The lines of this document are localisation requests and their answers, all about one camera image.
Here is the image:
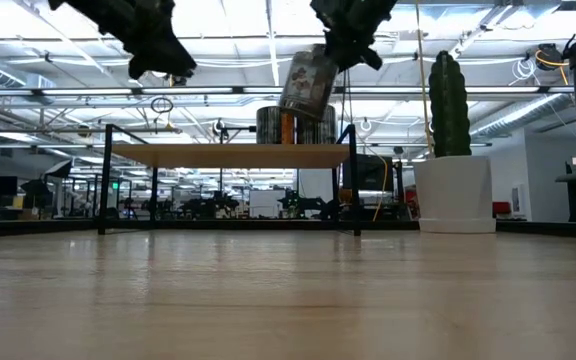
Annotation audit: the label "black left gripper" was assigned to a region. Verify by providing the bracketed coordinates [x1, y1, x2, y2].
[47, 0, 199, 80]

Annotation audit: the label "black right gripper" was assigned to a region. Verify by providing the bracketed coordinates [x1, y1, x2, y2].
[310, 0, 400, 72]

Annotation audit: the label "green cactus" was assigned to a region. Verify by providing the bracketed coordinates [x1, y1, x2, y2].
[427, 49, 473, 159]

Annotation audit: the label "wooden shelf riser black legs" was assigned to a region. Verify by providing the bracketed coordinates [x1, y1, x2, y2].
[96, 123, 363, 237]

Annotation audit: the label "black studio lamp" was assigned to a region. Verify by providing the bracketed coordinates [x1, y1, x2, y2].
[20, 158, 74, 211]

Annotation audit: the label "white board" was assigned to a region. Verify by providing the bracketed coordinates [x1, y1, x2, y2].
[248, 189, 287, 219]

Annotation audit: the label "white plant pot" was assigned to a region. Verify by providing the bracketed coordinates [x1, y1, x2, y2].
[412, 154, 498, 235]

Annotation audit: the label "yellow hanging cable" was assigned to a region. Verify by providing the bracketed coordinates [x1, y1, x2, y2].
[414, 0, 435, 157]

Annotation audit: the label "black ceiling cable reel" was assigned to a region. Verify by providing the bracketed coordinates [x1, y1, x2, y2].
[535, 43, 565, 72]

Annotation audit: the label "black aluminium table frame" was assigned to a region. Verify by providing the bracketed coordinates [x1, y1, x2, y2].
[0, 218, 576, 240]

